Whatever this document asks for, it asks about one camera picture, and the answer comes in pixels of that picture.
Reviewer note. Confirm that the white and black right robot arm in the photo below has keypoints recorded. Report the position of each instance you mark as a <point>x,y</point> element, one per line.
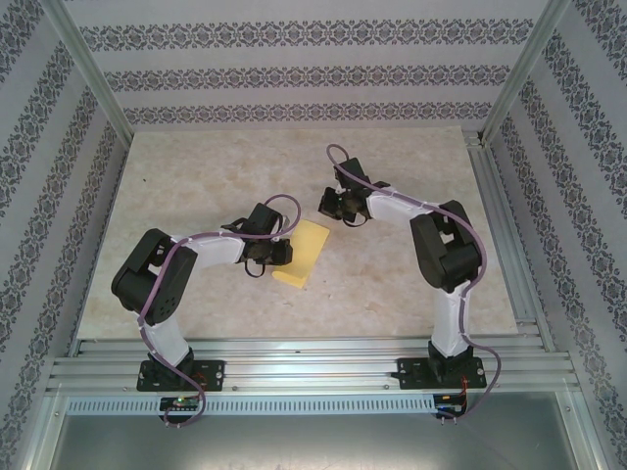
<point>392,208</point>

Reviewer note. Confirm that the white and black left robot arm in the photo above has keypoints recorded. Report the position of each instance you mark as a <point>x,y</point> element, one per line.
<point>215,254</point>

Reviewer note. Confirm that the grey metal sheet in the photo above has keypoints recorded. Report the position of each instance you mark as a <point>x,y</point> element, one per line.
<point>313,445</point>

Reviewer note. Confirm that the long aluminium mounting rail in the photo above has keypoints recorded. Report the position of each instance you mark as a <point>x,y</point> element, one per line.
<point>303,367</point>

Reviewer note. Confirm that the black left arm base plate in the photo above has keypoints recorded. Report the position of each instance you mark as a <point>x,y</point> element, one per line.
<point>213,369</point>

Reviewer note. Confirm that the aluminium side rail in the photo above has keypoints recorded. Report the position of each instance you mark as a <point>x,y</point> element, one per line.
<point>509,235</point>

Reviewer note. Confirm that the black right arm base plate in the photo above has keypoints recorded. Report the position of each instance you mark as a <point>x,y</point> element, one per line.
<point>411,372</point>

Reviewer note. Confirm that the aluminium frame post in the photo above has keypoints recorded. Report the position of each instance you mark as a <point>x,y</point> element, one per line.
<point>46,431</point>
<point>526,68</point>
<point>583,431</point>
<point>88,68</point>

